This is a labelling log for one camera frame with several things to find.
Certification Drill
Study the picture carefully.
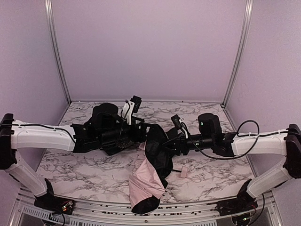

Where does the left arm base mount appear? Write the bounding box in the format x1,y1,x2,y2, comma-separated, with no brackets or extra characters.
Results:
34,195,75,215

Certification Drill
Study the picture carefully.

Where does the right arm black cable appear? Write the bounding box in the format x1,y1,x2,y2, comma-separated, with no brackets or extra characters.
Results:
192,120,290,160

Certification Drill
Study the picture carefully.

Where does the aluminium frame post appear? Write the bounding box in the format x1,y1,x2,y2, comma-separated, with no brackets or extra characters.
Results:
221,0,254,108
45,0,71,105

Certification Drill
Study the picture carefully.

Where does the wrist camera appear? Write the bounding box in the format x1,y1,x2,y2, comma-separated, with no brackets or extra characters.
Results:
171,114,189,139
120,96,142,125

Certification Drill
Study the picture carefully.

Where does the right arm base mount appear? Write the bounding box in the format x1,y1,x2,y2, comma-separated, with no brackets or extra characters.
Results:
214,196,258,216

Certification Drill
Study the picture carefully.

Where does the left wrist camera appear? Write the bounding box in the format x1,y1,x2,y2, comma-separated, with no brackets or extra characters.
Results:
120,96,142,125

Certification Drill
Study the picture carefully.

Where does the left aluminium frame post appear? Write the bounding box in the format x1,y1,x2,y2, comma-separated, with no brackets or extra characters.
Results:
45,0,71,105

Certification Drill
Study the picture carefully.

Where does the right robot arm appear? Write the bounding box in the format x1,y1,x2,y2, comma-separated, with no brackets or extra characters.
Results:
162,113,301,202

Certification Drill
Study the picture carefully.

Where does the right aluminium frame post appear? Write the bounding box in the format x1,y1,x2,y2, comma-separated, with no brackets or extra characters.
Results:
221,0,254,108

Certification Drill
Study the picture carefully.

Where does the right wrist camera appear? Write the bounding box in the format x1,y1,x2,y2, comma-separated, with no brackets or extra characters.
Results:
171,114,189,139

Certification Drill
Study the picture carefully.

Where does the front aluminium rail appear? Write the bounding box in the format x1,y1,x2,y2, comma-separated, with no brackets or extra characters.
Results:
8,187,283,226

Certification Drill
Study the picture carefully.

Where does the pink and black umbrella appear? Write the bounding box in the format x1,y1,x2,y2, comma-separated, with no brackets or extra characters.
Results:
129,124,178,215

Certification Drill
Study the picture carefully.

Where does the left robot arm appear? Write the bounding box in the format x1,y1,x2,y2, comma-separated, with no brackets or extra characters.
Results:
0,101,148,204

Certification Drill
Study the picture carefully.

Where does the black floral square plate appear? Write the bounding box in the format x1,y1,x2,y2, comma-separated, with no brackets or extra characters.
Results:
101,139,135,156

